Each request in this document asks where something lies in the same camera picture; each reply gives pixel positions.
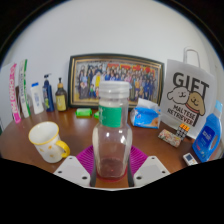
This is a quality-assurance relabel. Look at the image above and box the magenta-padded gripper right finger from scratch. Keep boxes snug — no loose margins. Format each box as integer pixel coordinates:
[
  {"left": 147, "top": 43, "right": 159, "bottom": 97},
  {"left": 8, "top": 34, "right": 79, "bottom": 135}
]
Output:
[{"left": 128, "top": 145, "right": 172, "bottom": 189}]

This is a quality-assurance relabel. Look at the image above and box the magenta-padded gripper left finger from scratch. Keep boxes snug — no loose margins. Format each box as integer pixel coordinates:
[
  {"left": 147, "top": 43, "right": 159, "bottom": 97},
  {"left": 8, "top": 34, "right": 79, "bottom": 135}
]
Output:
[{"left": 53, "top": 145, "right": 98, "bottom": 189}]

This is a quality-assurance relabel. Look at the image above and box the clear bottle with green label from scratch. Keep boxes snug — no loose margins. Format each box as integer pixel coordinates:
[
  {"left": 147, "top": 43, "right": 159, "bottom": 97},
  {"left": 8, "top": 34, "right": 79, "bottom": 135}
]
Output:
[{"left": 92, "top": 80, "right": 134, "bottom": 181}]

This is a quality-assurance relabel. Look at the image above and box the small patterned packet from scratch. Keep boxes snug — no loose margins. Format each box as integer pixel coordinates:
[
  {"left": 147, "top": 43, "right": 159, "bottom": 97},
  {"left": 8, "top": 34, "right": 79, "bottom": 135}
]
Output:
[{"left": 157, "top": 128, "right": 183, "bottom": 148}]

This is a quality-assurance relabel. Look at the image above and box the white remote control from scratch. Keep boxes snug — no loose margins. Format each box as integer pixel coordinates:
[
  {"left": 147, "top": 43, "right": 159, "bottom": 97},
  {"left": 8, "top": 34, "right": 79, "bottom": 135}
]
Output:
[{"left": 182, "top": 152, "right": 199, "bottom": 167}]

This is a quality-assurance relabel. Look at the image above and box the puzzle cube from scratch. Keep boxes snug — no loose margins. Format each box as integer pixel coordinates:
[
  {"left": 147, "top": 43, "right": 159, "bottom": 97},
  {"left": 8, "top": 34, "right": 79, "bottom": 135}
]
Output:
[{"left": 175, "top": 123, "right": 191, "bottom": 140}]

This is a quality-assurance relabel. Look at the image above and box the blue tissue pack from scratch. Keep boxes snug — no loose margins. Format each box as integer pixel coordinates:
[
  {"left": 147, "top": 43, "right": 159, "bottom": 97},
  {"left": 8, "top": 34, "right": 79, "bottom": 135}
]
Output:
[{"left": 129, "top": 97, "right": 162, "bottom": 130}]

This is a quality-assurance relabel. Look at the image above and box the blue detergent bottle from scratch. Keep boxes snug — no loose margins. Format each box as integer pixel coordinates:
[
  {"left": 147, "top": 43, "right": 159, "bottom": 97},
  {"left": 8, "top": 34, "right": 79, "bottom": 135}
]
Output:
[{"left": 191, "top": 99, "right": 224, "bottom": 163}]

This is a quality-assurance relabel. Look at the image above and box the dark blue pump bottle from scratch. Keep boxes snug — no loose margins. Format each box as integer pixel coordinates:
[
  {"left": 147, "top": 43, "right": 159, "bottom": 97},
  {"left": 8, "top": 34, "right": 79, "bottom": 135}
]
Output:
[{"left": 42, "top": 73, "right": 56, "bottom": 113}]

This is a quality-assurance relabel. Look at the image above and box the white bottle with blue cap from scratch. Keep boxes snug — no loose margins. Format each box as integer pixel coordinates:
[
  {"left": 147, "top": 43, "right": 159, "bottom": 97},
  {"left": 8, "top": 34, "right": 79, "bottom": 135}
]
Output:
[{"left": 30, "top": 82, "right": 45, "bottom": 116}]

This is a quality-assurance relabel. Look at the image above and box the white paper gift bag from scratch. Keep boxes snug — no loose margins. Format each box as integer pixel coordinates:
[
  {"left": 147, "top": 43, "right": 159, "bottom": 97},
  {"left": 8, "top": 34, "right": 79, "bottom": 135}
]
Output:
[{"left": 159, "top": 46, "right": 218, "bottom": 139}]

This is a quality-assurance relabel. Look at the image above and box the framed group photo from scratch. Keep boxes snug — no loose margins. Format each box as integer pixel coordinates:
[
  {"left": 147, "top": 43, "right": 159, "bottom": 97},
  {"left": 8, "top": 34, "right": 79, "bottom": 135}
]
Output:
[{"left": 67, "top": 53, "right": 165, "bottom": 109}]

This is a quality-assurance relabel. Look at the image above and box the white flat panel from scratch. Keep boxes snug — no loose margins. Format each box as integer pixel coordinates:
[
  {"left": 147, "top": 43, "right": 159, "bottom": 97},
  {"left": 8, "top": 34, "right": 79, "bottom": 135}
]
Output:
[{"left": 0, "top": 63, "right": 14, "bottom": 134}]

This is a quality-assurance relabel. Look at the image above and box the white mug with yellow handle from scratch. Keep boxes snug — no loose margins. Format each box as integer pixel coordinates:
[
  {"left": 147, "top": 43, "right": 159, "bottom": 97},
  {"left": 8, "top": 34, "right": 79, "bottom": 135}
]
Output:
[{"left": 27, "top": 120, "right": 71, "bottom": 164}]

